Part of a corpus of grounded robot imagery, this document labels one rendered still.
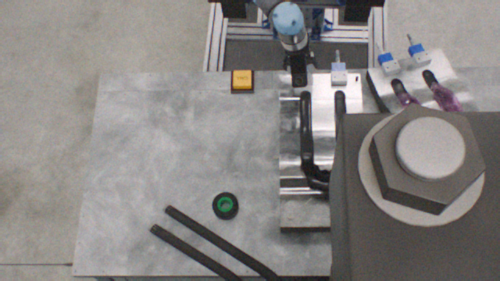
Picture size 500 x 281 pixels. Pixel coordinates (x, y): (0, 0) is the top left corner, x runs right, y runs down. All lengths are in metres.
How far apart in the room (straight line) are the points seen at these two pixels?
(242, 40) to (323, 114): 1.05
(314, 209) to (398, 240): 1.21
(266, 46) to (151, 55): 0.64
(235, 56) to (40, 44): 1.10
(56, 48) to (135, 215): 1.59
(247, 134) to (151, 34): 1.37
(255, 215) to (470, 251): 1.30
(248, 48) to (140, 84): 0.86
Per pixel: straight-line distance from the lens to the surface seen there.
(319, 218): 1.73
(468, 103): 1.91
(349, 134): 0.56
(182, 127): 1.93
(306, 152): 1.74
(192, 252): 1.73
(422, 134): 0.52
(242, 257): 1.66
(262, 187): 1.82
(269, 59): 2.73
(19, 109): 3.14
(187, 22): 3.15
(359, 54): 2.76
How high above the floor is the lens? 2.51
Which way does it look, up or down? 65 degrees down
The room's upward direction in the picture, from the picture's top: 8 degrees counter-clockwise
